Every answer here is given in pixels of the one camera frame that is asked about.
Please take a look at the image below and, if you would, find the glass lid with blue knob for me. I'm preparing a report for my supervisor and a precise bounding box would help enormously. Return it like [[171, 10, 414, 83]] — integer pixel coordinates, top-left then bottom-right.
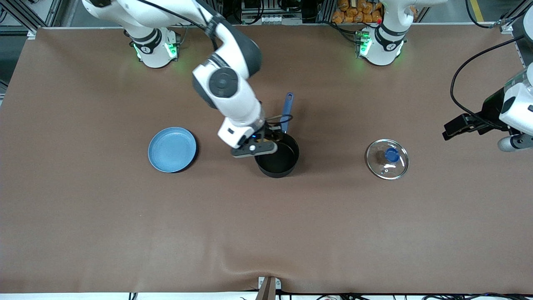
[[365, 139, 410, 180]]

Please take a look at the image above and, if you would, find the blue round plate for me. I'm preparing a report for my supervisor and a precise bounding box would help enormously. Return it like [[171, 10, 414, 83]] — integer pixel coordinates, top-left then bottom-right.
[[148, 127, 197, 173]]

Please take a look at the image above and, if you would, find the brown table cover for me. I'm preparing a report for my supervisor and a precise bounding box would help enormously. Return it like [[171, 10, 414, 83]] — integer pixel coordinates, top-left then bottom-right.
[[0, 23, 533, 294]]

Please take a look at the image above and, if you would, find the orange snack bag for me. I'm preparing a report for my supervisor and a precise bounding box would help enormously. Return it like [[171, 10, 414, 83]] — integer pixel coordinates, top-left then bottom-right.
[[332, 0, 418, 24]]

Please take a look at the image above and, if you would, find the dark pot with blue handle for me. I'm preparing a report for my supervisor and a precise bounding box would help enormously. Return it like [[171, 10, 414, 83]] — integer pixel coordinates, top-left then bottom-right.
[[254, 92, 300, 179]]

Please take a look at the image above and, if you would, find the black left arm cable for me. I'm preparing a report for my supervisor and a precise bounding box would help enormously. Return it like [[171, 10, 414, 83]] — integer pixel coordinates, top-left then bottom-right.
[[450, 34, 526, 128]]

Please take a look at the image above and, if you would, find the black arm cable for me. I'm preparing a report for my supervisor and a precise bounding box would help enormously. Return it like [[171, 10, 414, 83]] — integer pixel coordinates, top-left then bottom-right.
[[450, 34, 526, 128], [135, 0, 293, 125]]

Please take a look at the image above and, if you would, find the aluminium frame profile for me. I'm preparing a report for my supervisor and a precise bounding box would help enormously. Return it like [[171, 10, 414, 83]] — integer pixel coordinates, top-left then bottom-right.
[[499, 0, 533, 33], [0, 0, 82, 38]]

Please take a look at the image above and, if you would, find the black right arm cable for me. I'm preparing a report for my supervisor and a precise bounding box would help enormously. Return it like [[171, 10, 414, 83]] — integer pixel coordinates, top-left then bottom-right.
[[135, 0, 293, 125]]

